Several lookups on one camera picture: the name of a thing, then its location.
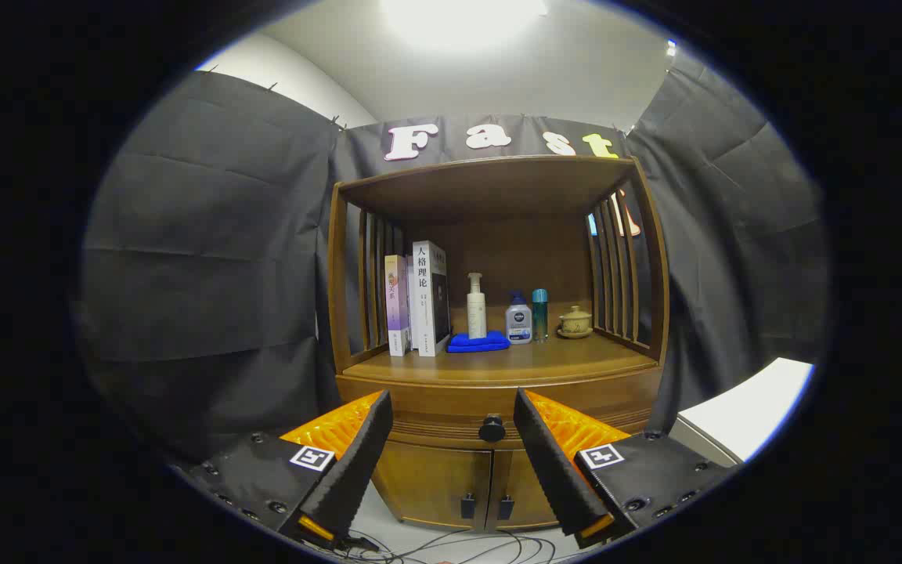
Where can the black round drawer knob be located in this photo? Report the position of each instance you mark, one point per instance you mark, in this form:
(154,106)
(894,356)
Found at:
(492,428)

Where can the white bottle blue cap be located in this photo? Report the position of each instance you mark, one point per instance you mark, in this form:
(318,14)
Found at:
(518,325)

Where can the thick white book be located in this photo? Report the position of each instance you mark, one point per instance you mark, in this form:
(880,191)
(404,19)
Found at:
(424,305)

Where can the purple book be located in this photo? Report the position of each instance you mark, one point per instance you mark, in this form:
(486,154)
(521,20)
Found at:
(397,305)

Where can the wooden cabinet door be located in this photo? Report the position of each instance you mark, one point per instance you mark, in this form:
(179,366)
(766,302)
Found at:
(427,478)
(517,482)

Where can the black backdrop cloth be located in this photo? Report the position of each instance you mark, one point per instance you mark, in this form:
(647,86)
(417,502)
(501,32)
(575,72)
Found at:
(208,235)

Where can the white pump bottle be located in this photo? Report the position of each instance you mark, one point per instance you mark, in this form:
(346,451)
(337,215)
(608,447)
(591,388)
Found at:
(476,313)

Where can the wooden countertop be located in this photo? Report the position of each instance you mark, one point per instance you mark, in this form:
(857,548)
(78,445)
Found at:
(561,360)

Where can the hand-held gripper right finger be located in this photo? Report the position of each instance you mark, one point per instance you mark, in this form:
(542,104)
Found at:
(553,462)

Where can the brown wooden cabinet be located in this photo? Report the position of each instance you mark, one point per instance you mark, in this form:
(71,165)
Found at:
(490,188)

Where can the beige lidded teacup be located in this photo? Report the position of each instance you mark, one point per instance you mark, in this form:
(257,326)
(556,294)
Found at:
(575,323)

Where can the brown wooden drawer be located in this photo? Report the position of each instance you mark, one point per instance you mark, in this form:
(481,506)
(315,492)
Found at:
(435,407)

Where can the white side furniture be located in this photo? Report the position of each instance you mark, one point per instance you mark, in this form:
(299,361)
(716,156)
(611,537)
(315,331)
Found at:
(741,411)

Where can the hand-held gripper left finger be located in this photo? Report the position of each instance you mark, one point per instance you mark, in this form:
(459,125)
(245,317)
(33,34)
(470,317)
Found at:
(357,462)

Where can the blue folded cloth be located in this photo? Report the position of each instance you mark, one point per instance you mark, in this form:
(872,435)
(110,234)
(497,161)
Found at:
(467,343)

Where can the teal slim bottle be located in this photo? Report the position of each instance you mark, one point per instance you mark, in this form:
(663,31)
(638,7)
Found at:
(539,317)

